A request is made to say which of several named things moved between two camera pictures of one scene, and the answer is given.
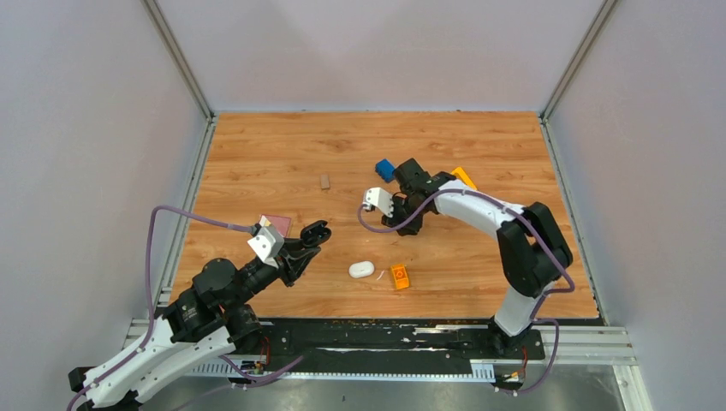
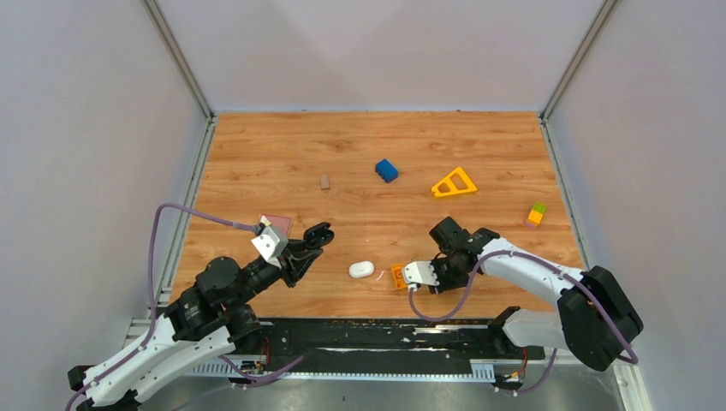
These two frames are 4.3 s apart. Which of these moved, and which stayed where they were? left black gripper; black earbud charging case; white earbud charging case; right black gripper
Moved: right black gripper
Stayed: left black gripper; white earbud charging case; black earbud charging case
